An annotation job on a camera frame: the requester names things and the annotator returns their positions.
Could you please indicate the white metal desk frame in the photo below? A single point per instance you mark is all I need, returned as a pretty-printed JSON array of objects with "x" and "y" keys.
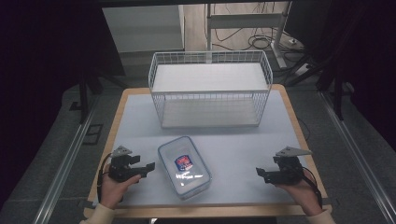
[{"x": 249, "y": 26}]

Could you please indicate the clear plastic storage container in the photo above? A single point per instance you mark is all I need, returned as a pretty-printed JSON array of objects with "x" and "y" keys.
[{"x": 184, "y": 167}]

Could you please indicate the black stand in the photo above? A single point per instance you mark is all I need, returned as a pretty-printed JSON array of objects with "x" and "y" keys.
[
  {"x": 330, "y": 81},
  {"x": 90, "y": 90}
]

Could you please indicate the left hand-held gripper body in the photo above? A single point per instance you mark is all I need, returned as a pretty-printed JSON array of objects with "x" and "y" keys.
[{"x": 120, "y": 165}]

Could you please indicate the person's right hand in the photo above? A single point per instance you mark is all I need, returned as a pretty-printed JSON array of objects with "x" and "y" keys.
[{"x": 302, "y": 194}]

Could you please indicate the person's left hand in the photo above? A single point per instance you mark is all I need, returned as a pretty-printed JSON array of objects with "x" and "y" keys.
[{"x": 115, "y": 189}]

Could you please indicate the white cabinet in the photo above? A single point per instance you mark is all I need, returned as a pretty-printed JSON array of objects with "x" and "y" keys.
[{"x": 144, "y": 28}]

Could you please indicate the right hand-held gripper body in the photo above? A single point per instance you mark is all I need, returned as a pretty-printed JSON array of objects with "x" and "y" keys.
[{"x": 288, "y": 169}]

